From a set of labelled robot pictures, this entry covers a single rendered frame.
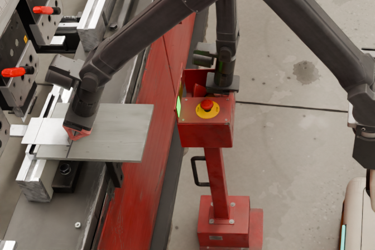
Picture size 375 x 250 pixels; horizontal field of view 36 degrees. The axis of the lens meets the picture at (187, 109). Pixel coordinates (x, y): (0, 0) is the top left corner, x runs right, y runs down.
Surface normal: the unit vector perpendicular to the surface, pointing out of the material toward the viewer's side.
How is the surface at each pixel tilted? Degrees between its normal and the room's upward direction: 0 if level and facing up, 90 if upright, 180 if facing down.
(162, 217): 0
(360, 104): 91
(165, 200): 0
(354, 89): 39
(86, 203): 0
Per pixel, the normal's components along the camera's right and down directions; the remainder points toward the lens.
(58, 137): -0.12, -0.67
